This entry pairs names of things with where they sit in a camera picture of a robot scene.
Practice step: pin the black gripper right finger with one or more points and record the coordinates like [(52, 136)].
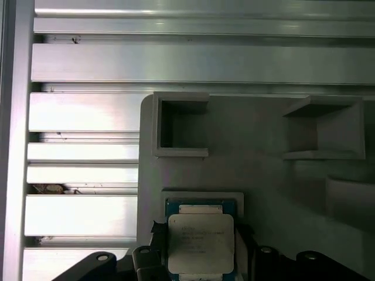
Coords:
[(257, 266)]

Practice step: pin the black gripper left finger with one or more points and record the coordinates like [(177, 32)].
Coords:
[(158, 257)]

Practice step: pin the silver CPU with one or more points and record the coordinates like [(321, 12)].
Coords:
[(200, 243)]

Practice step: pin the grey plastic parts rack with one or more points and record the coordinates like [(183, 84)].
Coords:
[(249, 175)]

